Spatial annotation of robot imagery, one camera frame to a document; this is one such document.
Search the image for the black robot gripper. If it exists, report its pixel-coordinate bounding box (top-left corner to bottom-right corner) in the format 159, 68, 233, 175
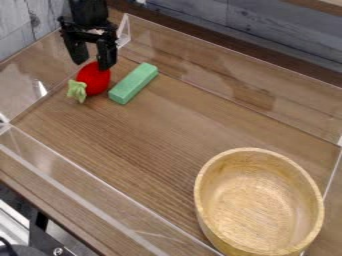
57, 0, 117, 70

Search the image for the red plush strawberry toy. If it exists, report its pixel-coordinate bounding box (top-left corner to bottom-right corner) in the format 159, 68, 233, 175
66, 61, 111, 103

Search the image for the green rectangular block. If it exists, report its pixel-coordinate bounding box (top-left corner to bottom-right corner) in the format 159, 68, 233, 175
108, 63, 159, 105

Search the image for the light wooden bowl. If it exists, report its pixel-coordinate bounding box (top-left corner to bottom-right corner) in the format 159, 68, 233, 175
193, 147, 324, 256

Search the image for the clear acrylic enclosure wall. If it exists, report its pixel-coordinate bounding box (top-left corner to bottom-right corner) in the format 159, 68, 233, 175
0, 12, 342, 256

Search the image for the black metal table mount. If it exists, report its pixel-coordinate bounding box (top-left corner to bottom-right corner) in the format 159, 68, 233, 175
26, 207, 91, 256

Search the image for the black cable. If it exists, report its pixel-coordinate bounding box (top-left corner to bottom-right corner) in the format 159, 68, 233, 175
0, 237, 17, 256

